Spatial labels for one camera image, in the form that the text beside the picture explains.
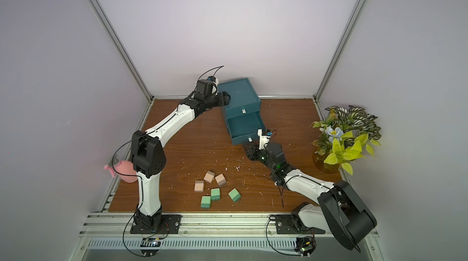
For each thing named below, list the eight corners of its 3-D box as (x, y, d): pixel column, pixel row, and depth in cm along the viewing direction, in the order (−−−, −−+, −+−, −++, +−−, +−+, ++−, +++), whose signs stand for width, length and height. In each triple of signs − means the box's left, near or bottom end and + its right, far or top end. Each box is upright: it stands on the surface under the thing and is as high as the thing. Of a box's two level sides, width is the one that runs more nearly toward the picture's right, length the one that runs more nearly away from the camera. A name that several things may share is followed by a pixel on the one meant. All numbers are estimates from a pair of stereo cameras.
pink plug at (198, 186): (194, 192, 83) (193, 191, 82) (195, 182, 87) (194, 180, 85) (203, 192, 83) (202, 191, 82) (204, 182, 86) (203, 180, 85)
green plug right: (235, 204, 79) (235, 203, 78) (228, 194, 82) (227, 192, 81) (242, 198, 81) (242, 196, 79) (234, 188, 84) (234, 186, 82)
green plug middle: (210, 200, 81) (210, 199, 79) (211, 189, 84) (211, 188, 82) (220, 200, 81) (219, 199, 79) (220, 189, 84) (220, 188, 82)
